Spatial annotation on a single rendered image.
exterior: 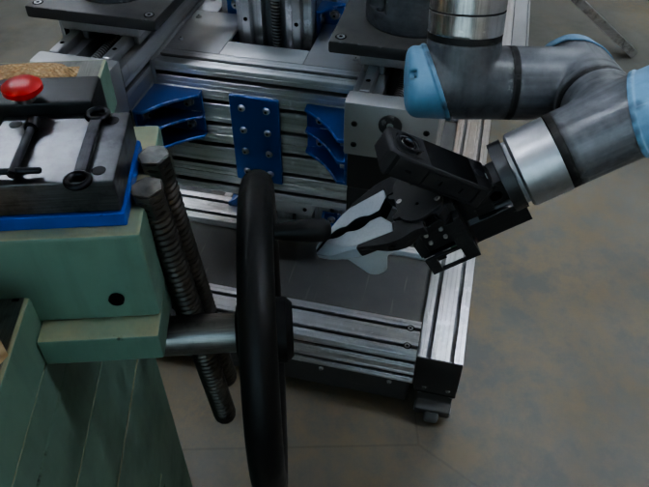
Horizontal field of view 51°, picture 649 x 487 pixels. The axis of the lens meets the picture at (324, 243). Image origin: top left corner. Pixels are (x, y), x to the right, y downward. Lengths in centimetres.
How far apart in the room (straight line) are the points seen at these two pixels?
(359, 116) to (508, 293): 93
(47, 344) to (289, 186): 76
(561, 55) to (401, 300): 82
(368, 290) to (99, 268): 99
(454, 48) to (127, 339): 40
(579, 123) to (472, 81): 12
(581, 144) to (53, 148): 44
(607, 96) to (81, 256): 46
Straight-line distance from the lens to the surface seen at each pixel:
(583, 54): 74
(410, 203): 66
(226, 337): 60
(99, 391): 74
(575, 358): 170
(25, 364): 56
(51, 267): 54
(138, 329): 56
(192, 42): 124
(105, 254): 52
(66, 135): 54
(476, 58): 69
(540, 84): 72
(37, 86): 56
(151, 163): 54
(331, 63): 116
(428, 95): 70
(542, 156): 64
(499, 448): 152
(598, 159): 65
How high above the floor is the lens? 129
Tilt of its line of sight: 44 degrees down
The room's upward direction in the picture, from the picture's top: straight up
